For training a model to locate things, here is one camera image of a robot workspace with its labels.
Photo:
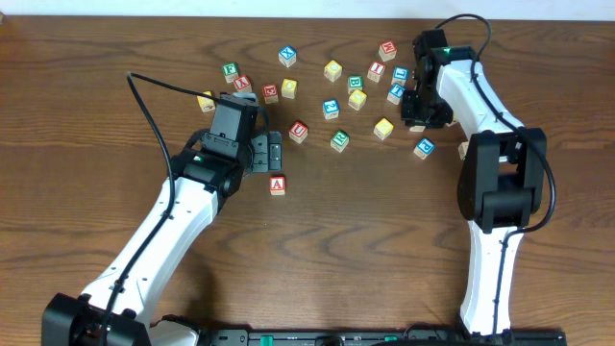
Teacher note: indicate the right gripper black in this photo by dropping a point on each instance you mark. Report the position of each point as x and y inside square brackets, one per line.
[411, 108]

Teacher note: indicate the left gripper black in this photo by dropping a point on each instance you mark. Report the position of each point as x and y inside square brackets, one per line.
[273, 152]

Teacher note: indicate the red A block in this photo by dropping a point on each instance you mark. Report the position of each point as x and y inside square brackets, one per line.
[277, 185]

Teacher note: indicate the red i block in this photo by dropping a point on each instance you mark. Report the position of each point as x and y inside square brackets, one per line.
[375, 71]
[417, 129]

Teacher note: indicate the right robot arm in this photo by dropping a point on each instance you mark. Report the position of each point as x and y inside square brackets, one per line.
[502, 175]

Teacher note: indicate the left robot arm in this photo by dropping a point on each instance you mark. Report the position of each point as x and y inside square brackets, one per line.
[117, 308]

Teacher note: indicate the blue T block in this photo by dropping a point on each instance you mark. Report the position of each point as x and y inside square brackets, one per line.
[395, 94]

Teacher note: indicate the yellow block far left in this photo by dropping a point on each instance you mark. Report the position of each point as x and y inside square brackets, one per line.
[206, 103]

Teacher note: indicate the blue P block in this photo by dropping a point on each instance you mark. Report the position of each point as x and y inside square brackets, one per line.
[424, 148]

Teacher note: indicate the blue L block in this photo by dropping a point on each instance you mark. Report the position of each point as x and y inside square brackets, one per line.
[400, 75]

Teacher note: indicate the yellow S block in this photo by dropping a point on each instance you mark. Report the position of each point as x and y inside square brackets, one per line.
[383, 129]

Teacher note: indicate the red X block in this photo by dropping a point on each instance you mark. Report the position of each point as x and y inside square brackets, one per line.
[242, 84]

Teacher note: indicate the plain L 7 block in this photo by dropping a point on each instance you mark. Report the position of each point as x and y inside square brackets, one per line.
[463, 149]

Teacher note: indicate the red block beside yellow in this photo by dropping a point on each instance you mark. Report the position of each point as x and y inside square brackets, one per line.
[270, 93]

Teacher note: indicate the green F block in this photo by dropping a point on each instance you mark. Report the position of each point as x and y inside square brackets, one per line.
[230, 71]

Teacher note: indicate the red M block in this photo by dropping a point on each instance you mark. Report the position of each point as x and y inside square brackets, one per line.
[388, 51]

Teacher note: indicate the red U block centre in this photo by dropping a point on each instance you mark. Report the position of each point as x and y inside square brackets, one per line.
[298, 132]

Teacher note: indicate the yellow O block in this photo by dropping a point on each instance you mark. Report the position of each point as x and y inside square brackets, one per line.
[357, 99]

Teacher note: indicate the green B block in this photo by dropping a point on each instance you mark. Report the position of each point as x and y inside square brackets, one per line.
[355, 82]

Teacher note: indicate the yellow block upper left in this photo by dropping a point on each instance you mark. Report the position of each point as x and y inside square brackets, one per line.
[289, 88]

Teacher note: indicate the green R block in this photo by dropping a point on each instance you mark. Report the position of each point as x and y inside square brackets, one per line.
[339, 141]

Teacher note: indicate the blue 2 block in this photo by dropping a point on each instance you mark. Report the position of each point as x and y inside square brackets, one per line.
[331, 109]

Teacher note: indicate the blue X block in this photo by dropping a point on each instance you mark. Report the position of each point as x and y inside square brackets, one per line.
[287, 56]

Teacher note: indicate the yellow block upper centre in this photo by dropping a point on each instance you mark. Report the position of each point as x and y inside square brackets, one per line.
[333, 70]

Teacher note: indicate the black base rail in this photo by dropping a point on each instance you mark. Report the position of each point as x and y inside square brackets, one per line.
[414, 336]

